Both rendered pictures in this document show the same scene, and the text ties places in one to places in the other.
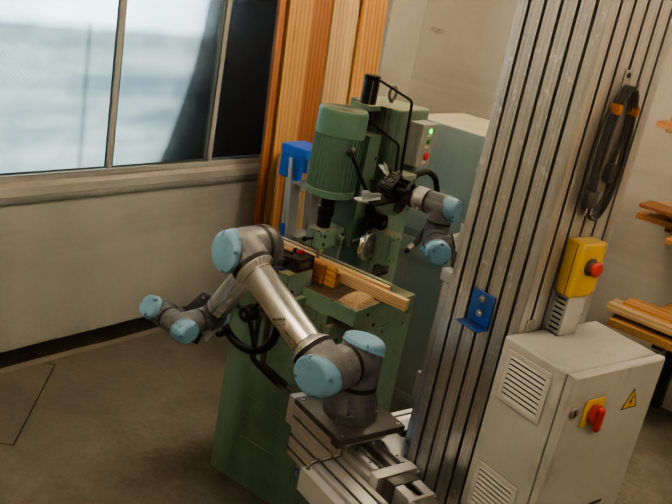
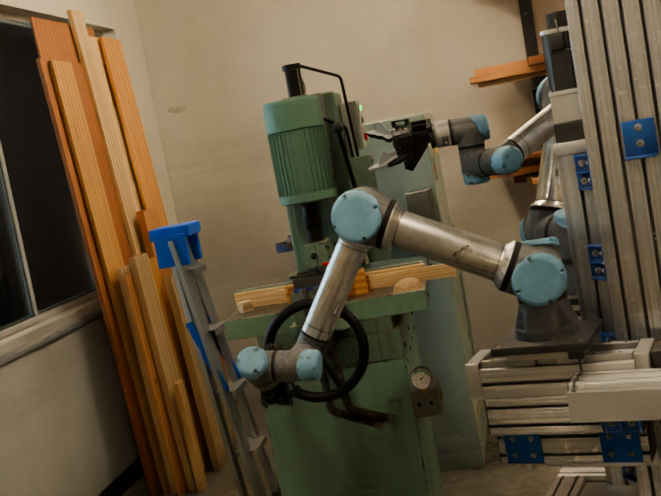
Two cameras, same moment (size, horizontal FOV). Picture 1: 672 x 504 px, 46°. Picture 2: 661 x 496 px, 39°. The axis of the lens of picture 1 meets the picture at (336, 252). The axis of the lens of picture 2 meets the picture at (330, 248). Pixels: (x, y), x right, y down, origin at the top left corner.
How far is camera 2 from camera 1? 1.37 m
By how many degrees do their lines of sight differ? 28
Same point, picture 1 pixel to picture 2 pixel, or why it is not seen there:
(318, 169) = (297, 171)
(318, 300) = (372, 305)
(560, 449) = not seen: outside the picture
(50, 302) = not seen: outside the picture
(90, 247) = not seen: outside the picture
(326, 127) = (289, 120)
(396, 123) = (333, 105)
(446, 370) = (626, 227)
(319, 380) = (551, 277)
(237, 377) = (299, 465)
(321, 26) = (90, 121)
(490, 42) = (242, 96)
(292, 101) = (101, 209)
